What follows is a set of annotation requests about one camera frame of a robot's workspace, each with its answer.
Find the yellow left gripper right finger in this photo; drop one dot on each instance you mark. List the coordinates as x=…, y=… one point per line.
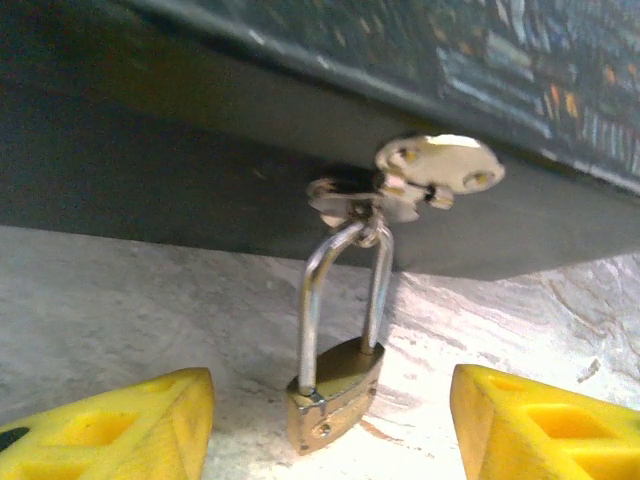
x=550, y=430

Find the silver metal hasp latch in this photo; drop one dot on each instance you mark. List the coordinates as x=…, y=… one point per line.
x=435, y=165

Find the brass padlock with steel shackle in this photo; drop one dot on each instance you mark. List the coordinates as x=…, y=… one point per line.
x=332, y=395

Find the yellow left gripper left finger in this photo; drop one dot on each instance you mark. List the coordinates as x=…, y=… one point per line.
x=125, y=430

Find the black ribbed aluminium case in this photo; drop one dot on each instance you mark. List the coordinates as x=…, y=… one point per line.
x=150, y=150

